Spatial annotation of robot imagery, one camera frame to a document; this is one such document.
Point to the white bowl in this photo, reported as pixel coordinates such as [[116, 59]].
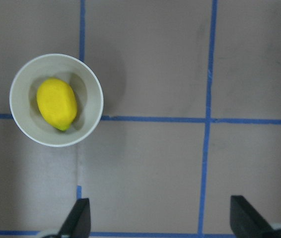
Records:
[[87, 90]]

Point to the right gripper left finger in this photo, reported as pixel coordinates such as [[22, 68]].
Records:
[[78, 222]]

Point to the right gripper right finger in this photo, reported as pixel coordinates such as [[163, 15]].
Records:
[[246, 221]]

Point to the yellow lemon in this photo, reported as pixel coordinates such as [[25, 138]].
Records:
[[57, 103]]

